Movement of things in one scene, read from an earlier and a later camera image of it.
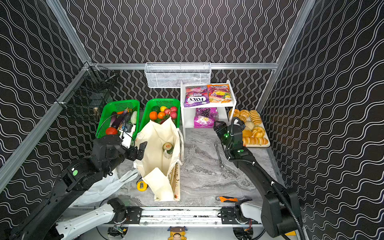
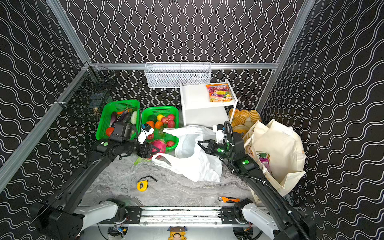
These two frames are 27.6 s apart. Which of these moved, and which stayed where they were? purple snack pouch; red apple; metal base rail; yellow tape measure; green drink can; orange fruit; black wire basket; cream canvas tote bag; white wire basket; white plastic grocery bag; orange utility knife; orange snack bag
Moved: red apple; orange fruit; cream canvas tote bag; green drink can; purple snack pouch; white plastic grocery bag
Stayed: white wire basket; orange utility knife; orange snack bag; yellow tape measure; black wire basket; metal base rail
